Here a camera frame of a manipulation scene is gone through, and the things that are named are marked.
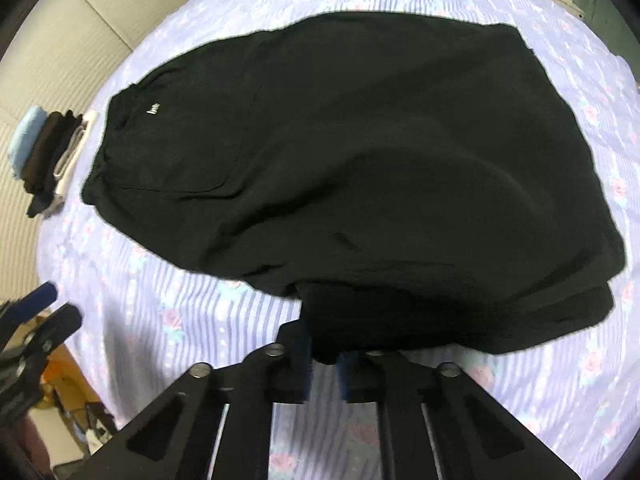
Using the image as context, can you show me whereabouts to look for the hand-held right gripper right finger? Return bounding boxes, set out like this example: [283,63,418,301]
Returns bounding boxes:
[336,349,583,480]

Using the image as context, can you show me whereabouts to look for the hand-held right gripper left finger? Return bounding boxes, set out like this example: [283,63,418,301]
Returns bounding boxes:
[62,321,316,480]

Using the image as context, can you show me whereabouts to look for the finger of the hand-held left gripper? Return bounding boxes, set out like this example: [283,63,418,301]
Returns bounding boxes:
[21,304,84,362]
[0,281,59,334]

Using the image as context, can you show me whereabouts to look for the black pants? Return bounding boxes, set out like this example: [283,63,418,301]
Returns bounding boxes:
[81,12,628,366]

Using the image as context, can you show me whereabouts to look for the orange bag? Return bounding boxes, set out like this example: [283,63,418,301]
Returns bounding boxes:
[41,347,85,407]

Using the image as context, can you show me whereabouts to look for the bed with purple bedspread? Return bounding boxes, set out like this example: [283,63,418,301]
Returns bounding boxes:
[35,0,640,480]

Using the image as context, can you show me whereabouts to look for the white folded garment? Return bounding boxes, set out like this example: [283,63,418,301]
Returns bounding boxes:
[42,112,101,213]

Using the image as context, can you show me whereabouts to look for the light blue folded garment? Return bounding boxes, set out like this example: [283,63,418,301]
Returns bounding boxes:
[10,106,49,182]

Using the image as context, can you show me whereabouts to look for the green curtain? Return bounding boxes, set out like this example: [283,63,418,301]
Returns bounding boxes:
[587,0,640,73]

